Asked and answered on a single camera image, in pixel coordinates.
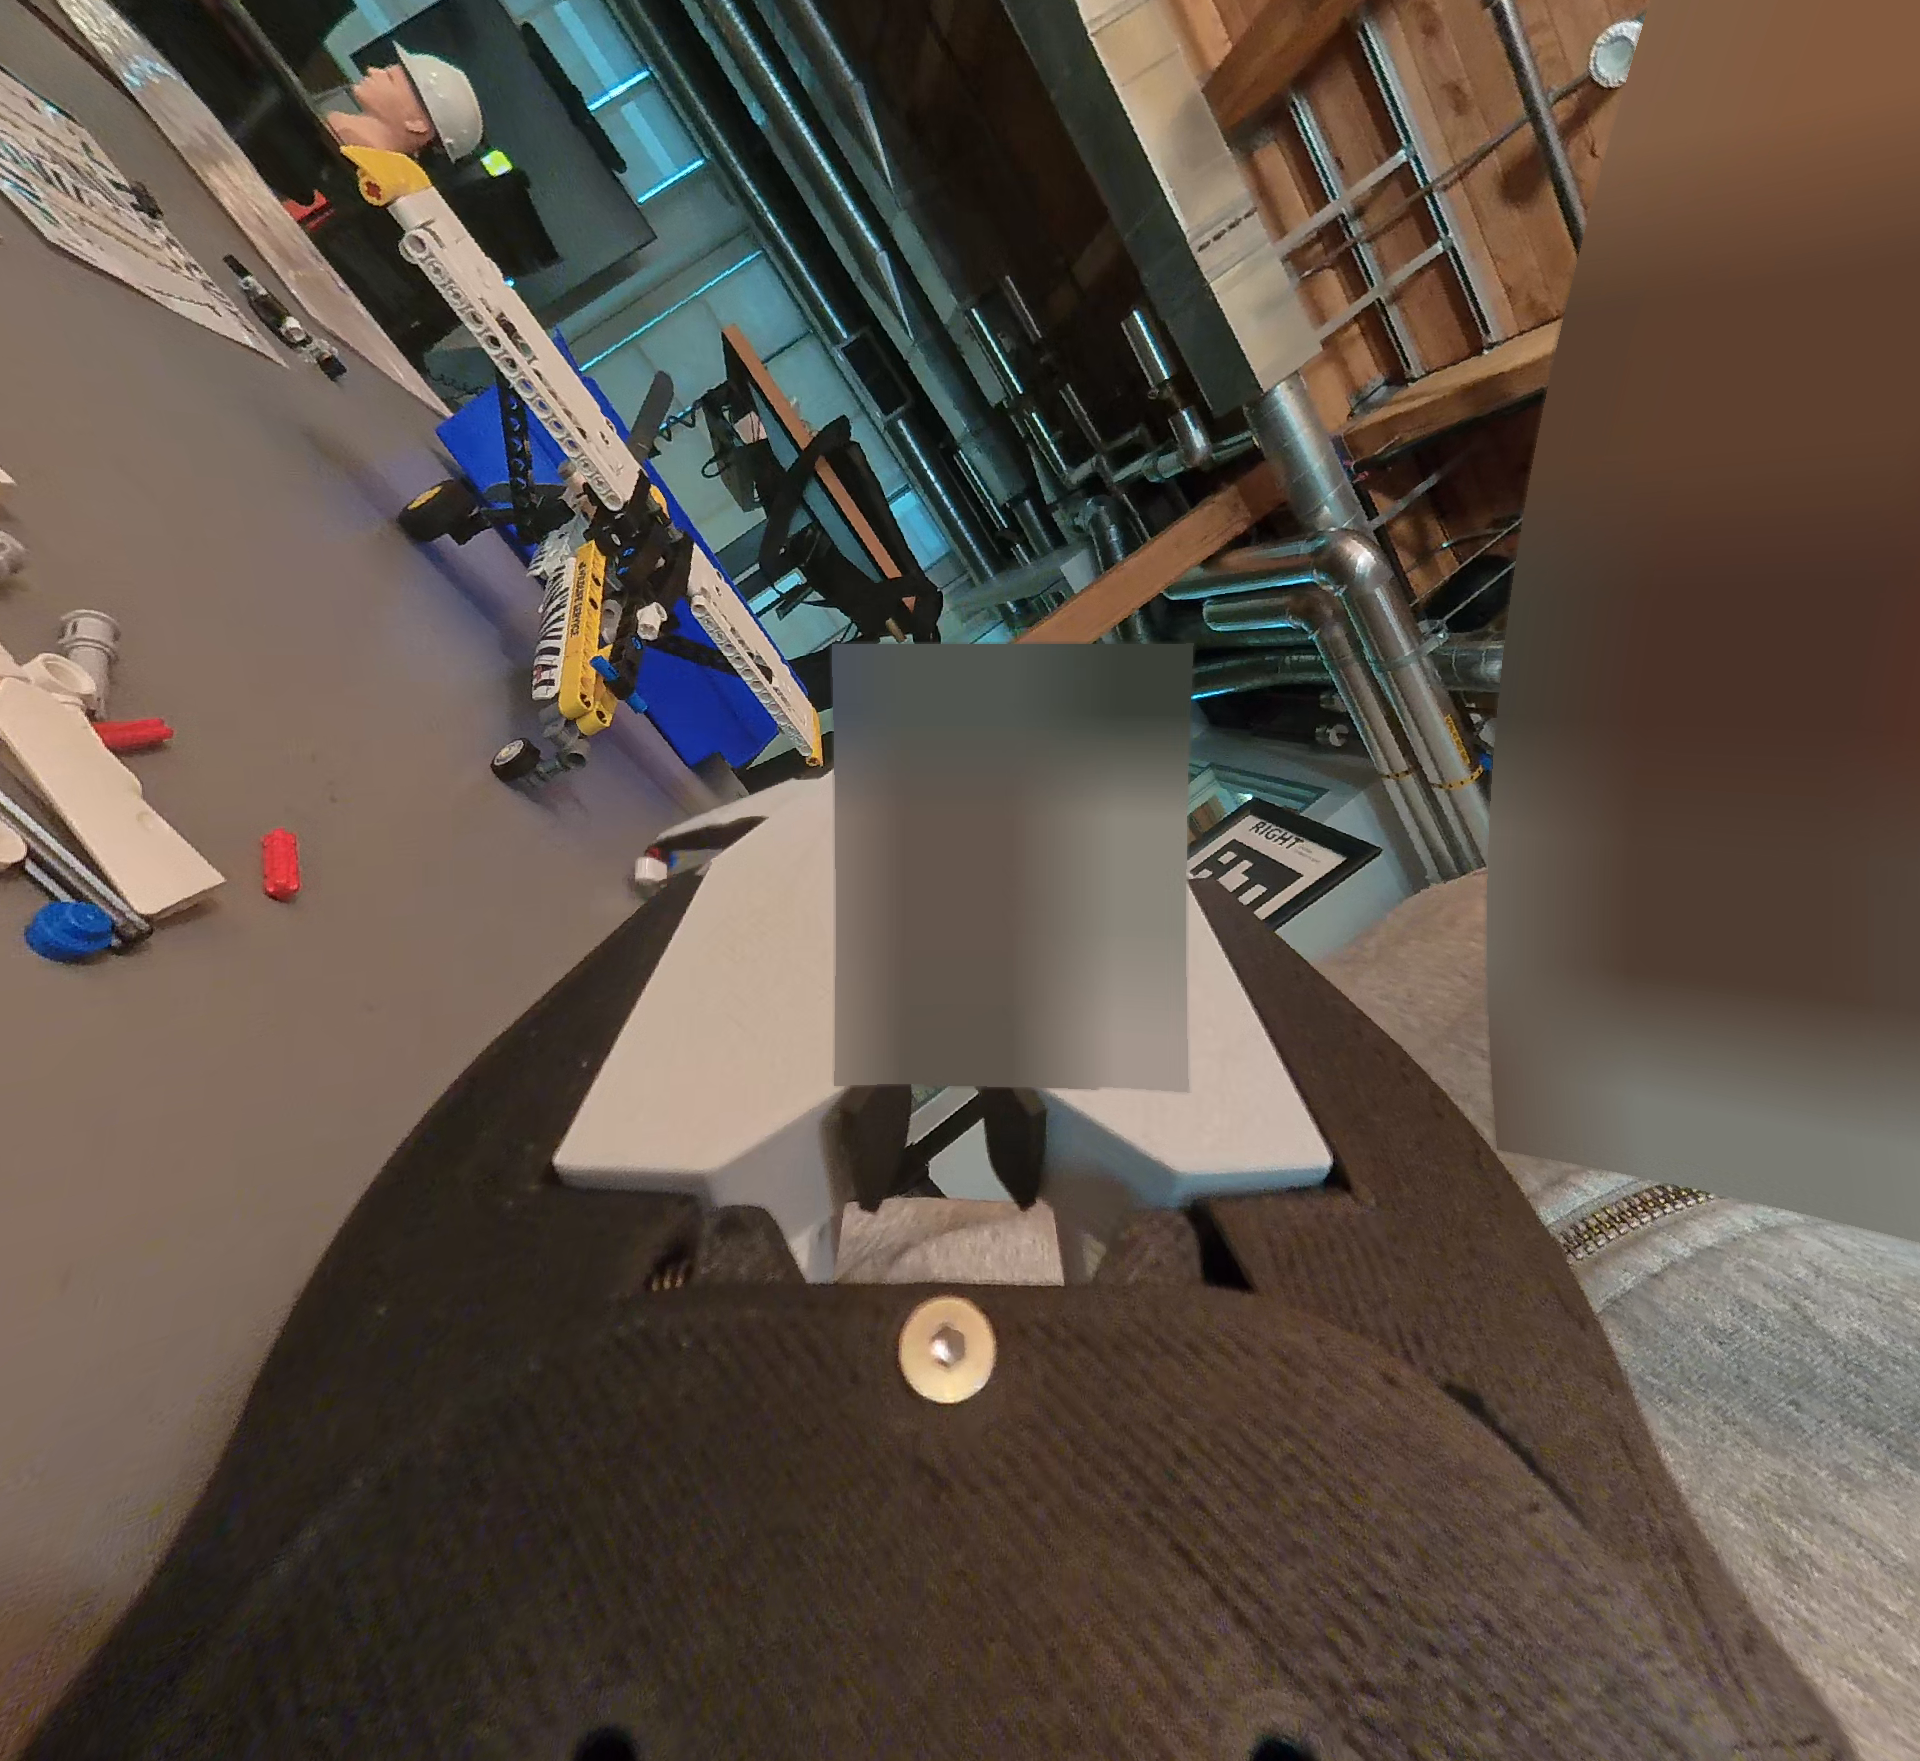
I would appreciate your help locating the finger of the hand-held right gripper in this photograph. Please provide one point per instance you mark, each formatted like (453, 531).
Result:
(720, 834)

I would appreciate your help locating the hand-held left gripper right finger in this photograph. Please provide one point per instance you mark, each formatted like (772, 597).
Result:
(1254, 1083)

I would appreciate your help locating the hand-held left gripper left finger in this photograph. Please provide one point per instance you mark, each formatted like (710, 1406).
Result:
(704, 1045)

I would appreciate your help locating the yellow zebra striped lego model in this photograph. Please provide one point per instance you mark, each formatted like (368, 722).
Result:
(576, 563)

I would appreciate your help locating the red lego cylinder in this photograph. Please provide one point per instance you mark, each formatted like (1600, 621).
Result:
(283, 865)

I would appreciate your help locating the thin red lego axle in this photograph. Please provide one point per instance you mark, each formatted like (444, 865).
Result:
(136, 735)

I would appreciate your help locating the white lego panel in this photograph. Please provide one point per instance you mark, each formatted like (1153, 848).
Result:
(109, 817)

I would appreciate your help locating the blue round lego piece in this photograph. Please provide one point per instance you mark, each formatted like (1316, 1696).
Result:
(72, 930)

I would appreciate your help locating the long grey lego axle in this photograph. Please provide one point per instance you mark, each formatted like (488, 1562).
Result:
(72, 875)

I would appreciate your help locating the grey lego connector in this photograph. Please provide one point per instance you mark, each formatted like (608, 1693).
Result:
(94, 642)

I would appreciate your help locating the white round lego connector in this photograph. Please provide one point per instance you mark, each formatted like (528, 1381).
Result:
(63, 679)

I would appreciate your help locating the blue plastic bin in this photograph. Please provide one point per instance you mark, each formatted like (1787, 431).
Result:
(720, 699)

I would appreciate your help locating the silver ventilation pipe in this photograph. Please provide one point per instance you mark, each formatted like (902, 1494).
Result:
(1353, 596)

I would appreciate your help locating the wooden top desk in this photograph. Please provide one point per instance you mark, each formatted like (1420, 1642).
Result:
(823, 476)

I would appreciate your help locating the wooden beam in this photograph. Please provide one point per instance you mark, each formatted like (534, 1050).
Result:
(1353, 435)

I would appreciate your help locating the grey sweatshirt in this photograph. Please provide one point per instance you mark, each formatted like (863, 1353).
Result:
(1728, 1417)

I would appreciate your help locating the large black screen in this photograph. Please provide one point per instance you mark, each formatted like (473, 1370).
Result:
(557, 155)

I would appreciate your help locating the white hard hat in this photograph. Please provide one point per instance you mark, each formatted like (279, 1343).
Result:
(444, 99)

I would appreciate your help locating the mannequin head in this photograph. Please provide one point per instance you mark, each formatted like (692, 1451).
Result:
(377, 114)

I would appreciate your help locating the metal sprinkler pipe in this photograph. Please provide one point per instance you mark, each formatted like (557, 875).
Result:
(1520, 21)

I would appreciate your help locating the round white ceiling fixture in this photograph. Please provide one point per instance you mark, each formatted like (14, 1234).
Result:
(1612, 58)

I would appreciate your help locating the printed instruction sheet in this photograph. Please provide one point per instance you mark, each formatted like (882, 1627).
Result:
(109, 217)

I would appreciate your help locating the large metal duct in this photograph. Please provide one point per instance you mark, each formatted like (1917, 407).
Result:
(1108, 67)

